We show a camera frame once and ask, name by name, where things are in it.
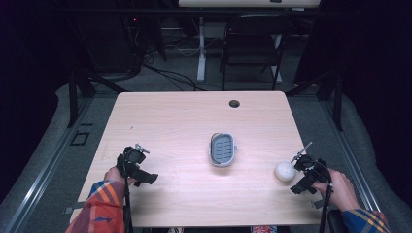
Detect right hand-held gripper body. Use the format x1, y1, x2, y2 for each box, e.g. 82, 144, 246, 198
290, 154, 331, 195

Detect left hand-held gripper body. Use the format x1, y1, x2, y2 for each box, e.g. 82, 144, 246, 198
116, 146, 159, 188

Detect white round soap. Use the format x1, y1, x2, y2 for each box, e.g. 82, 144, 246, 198
274, 161, 297, 183

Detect grey soap dish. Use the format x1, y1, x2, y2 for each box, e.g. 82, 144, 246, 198
208, 131, 238, 168

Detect person's left hand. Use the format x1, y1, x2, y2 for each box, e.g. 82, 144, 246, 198
103, 165, 137, 187

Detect person's right hand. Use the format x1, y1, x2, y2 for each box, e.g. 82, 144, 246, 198
311, 168, 361, 213

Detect black metal stand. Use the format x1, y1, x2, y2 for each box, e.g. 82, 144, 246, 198
285, 64, 345, 132
66, 62, 128, 129

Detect grey tape strip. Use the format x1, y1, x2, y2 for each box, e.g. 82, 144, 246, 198
62, 201, 86, 216

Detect person's red patterned shoe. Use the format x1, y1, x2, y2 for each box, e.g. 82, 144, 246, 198
250, 225, 279, 233

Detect white desk with legs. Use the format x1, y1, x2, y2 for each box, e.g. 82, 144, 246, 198
178, 0, 323, 84

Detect black folding chair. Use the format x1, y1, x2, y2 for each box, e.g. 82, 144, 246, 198
221, 13, 295, 92

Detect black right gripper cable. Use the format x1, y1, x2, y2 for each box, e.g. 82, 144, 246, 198
315, 159, 335, 233

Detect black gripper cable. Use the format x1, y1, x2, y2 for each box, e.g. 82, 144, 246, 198
121, 151, 134, 233
315, 159, 335, 233

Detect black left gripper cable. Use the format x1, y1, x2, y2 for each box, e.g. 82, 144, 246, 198
121, 151, 134, 233

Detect aluminium floor rail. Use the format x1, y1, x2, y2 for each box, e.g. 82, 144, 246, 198
319, 98, 382, 213
3, 96, 95, 233

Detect black floor cables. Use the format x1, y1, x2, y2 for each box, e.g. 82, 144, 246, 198
129, 42, 208, 92

